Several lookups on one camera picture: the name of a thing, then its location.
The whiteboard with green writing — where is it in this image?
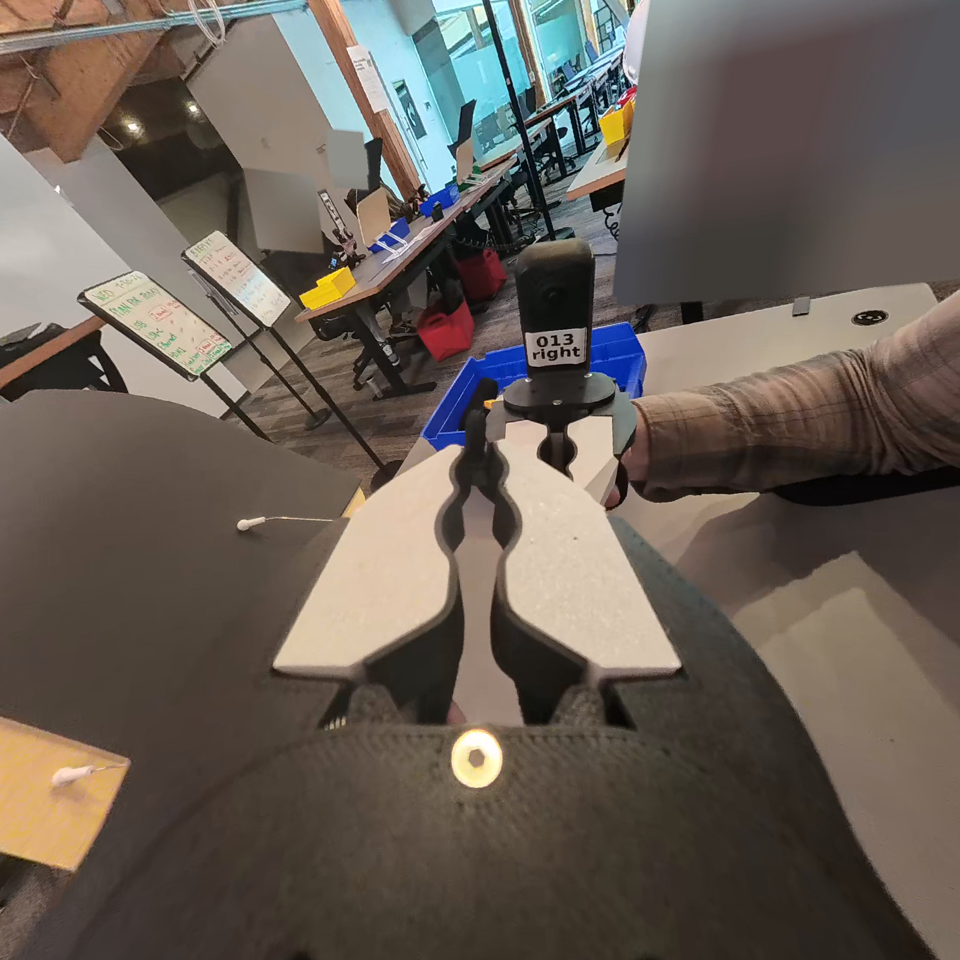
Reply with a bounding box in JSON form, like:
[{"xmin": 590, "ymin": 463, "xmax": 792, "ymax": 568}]
[
  {"xmin": 183, "ymin": 230, "xmax": 292, "ymax": 328},
  {"xmin": 80, "ymin": 270, "xmax": 235, "ymax": 381}
]

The person's right hand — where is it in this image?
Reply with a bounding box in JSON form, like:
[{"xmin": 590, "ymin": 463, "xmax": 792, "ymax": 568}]
[{"xmin": 608, "ymin": 408, "xmax": 654, "ymax": 504}]

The person's right forearm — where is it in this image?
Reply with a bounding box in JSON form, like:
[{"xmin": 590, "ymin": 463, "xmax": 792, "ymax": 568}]
[{"xmin": 630, "ymin": 293, "xmax": 960, "ymax": 504}]

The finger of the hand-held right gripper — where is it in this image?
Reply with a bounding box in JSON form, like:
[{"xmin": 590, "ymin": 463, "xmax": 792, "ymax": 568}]
[
  {"xmin": 567, "ymin": 417, "xmax": 622, "ymax": 508},
  {"xmin": 500, "ymin": 422, "xmax": 565, "ymax": 460}
]

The thick black cable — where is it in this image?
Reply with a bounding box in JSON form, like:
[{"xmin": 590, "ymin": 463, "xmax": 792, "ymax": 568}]
[{"xmin": 458, "ymin": 383, "xmax": 508, "ymax": 504}]

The black wood-rimmed board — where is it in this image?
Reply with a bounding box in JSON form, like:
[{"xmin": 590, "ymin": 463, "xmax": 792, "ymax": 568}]
[{"xmin": 0, "ymin": 390, "xmax": 414, "ymax": 960}]

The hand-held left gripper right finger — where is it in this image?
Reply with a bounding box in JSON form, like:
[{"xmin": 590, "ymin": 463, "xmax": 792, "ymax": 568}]
[{"xmin": 495, "ymin": 440, "xmax": 681, "ymax": 685}]

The wooden desk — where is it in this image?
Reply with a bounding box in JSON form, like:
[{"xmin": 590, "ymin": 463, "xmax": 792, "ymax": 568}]
[{"xmin": 300, "ymin": 158, "xmax": 526, "ymax": 399}]

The blue plastic bin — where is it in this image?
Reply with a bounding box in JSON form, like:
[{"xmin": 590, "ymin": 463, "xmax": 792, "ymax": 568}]
[{"xmin": 423, "ymin": 323, "xmax": 646, "ymax": 451}]

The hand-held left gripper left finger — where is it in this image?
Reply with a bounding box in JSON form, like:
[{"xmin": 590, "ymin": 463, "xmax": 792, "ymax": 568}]
[{"xmin": 273, "ymin": 446, "xmax": 463, "ymax": 679}]

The thin wire with white tip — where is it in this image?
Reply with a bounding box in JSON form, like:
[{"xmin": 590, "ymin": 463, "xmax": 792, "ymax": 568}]
[
  {"xmin": 236, "ymin": 515, "xmax": 343, "ymax": 537},
  {"xmin": 50, "ymin": 762, "xmax": 132, "ymax": 792}
]

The yellow bin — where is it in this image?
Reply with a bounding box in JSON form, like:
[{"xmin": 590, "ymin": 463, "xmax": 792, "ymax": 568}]
[{"xmin": 300, "ymin": 267, "xmax": 358, "ymax": 312}]

